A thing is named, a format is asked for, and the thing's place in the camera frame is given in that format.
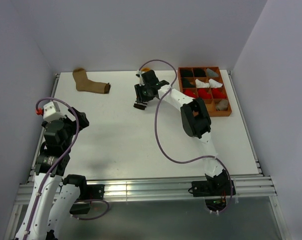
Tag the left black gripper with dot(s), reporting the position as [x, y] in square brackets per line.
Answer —
[83, 122]

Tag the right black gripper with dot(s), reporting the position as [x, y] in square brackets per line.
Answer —
[140, 97]

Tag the mustard yellow striped sock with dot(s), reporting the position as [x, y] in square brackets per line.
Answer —
[142, 105]

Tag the tan sock with red cuff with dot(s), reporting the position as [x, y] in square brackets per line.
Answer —
[222, 105]

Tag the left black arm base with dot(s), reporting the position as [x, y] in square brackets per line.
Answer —
[93, 193]

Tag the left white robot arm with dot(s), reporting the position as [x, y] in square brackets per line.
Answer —
[53, 194]

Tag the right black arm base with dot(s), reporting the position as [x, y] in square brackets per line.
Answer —
[219, 192]

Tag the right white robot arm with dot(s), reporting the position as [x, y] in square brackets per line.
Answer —
[195, 119]

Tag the black rolled sock middle-left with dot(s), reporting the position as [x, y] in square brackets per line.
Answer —
[187, 84]

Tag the black rolled sock back-left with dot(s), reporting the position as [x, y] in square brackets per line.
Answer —
[186, 73]

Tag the red rolled sock left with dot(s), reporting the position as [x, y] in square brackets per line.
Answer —
[190, 93]

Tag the red rolled sock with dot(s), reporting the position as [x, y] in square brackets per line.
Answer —
[190, 93]
[203, 93]
[218, 93]

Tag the white rolled sock middle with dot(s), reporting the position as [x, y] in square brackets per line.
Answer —
[201, 84]

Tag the white rolled sock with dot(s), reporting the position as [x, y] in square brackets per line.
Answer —
[215, 84]
[201, 84]

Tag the black rolled sock back-middle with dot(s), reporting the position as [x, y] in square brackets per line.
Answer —
[199, 72]

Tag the red rolled sock middle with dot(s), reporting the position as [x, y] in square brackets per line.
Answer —
[203, 93]

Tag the brown sock on table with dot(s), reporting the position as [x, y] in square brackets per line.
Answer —
[84, 84]

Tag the orange compartment organizer box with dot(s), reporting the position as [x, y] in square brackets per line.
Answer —
[209, 103]

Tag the grey rolled sock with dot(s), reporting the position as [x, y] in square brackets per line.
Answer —
[211, 73]

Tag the white rolled sock right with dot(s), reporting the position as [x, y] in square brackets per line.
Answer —
[215, 84]

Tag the red rolled sock right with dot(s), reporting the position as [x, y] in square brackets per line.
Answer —
[218, 93]

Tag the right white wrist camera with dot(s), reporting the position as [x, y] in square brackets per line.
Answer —
[138, 74]

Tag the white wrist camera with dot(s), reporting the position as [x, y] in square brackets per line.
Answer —
[50, 112]
[138, 74]

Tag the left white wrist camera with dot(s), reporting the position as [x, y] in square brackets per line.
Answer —
[50, 112]

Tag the aluminium frame rail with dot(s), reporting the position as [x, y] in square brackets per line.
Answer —
[169, 189]

